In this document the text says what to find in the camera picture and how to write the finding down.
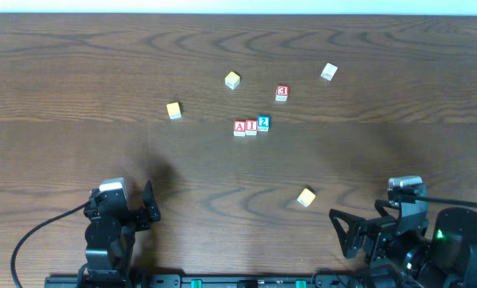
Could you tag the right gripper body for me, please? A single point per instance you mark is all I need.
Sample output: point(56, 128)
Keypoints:
point(368, 233)

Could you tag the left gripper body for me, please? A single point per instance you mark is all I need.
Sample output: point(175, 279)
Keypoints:
point(141, 218)

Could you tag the red letter A block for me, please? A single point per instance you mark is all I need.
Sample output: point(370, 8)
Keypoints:
point(239, 128)

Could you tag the red letter I block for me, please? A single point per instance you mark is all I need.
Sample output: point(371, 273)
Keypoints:
point(251, 127)

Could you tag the blue number 2 block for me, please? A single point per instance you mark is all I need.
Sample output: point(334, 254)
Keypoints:
point(263, 123)

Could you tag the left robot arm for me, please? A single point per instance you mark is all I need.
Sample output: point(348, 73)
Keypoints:
point(110, 237)

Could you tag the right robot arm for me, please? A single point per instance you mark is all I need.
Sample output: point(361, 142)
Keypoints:
point(452, 257)

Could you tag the yellow block near right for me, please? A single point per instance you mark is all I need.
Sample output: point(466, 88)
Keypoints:
point(306, 197)

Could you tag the yellow block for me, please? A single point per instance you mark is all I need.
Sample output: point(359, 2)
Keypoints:
point(232, 80)
point(306, 197)
point(174, 110)

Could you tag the yellow block left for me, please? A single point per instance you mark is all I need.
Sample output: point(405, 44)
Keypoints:
point(174, 110)

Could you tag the yellow block far centre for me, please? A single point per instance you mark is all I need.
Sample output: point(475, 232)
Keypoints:
point(232, 80)

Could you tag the red letter E block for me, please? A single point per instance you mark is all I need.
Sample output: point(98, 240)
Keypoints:
point(282, 93)

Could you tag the white wooden block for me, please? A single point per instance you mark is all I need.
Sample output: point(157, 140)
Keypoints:
point(329, 71)

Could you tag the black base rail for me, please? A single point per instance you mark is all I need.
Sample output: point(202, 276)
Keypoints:
point(177, 281)

